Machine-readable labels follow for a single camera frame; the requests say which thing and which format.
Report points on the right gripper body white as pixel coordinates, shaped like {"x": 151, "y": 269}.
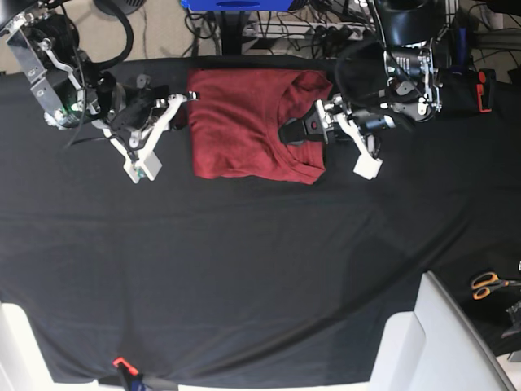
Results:
{"x": 136, "y": 130}

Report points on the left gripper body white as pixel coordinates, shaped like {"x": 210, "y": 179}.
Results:
{"x": 336, "y": 121}

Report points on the red long-sleeve T-shirt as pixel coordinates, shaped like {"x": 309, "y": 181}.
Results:
{"x": 235, "y": 122}

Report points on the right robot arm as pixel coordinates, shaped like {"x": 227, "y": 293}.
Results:
{"x": 73, "y": 90}

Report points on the white power strip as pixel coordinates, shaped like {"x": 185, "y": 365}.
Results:
{"x": 341, "y": 31}

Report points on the black table stand column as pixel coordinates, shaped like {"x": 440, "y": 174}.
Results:
{"x": 231, "y": 25}

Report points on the blue plastic box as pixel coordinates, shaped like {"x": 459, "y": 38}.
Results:
{"x": 237, "y": 5}

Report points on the black table cloth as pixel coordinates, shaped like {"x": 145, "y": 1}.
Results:
{"x": 244, "y": 282}

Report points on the orange black clamp right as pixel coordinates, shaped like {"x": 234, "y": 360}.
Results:
{"x": 485, "y": 89}

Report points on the white foam block right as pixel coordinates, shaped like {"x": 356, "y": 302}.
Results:
{"x": 435, "y": 347}

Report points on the white foam block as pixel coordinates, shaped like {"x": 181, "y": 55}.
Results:
{"x": 22, "y": 364}
{"x": 435, "y": 347}

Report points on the black crumpled bag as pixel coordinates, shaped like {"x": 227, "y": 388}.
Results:
{"x": 514, "y": 316}

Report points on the orange blue clamp bottom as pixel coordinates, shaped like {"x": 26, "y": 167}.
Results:
{"x": 130, "y": 377}

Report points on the white foam block left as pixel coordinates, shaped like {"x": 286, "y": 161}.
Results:
{"x": 22, "y": 364}

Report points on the blue clamp post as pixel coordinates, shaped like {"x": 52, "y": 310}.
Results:
{"x": 460, "y": 47}

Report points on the yellow-handled scissors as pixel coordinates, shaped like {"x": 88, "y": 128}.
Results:
{"x": 489, "y": 282}

